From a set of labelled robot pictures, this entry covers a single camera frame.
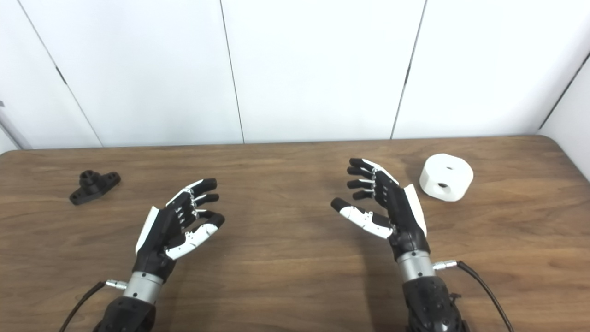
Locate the round white piece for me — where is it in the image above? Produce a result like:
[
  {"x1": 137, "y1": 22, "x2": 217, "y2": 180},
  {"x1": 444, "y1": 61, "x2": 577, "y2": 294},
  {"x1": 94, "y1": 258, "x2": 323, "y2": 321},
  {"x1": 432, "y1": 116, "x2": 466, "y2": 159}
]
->
[{"x1": 419, "y1": 154, "x2": 474, "y2": 202}]

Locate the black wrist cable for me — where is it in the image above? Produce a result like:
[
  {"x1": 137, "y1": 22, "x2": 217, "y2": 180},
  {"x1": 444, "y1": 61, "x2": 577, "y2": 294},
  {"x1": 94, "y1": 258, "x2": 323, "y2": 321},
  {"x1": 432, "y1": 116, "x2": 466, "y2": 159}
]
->
[
  {"x1": 59, "y1": 279, "x2": 127, "y2": 332},
  {"x1": 432, "y1": 260, "x2": 515, "y2": 332}
]

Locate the black holder with flange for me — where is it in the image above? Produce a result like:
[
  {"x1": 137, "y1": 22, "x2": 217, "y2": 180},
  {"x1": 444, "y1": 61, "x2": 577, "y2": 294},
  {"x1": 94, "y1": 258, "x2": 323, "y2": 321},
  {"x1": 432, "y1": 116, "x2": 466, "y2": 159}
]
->
[{"x1": 69, "y1": 170, "x2": 122, "y2": 205}]

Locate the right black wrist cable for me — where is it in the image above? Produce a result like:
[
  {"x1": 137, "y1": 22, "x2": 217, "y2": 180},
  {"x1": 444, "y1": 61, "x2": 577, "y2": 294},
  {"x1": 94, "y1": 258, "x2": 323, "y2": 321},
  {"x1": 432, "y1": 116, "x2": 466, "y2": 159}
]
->
[{"x1": 432, "y1": 260, "x2": 515, "y2": 332}]

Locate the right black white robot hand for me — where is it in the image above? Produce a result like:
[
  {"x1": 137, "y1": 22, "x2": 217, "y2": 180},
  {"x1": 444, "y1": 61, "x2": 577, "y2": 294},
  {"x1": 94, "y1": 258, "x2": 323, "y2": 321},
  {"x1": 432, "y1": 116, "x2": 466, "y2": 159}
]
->
[{"x1": 330, "y1": 158, "x2": 431, "y2": 261}]

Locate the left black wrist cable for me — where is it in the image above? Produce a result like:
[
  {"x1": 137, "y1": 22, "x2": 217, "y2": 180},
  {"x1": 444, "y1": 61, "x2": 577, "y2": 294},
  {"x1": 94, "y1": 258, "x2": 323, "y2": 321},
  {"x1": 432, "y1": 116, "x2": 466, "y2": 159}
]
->
[{"x1": 59, "y1": 279, "x2": 127, "y2": 332}]

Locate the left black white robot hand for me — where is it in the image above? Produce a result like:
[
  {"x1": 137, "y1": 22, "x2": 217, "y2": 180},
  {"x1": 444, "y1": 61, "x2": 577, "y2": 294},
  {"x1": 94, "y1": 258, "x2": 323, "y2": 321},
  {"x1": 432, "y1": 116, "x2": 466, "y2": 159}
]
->
[{"x1": 135, "y1": 178, "x2": 225, "y2": 283}]

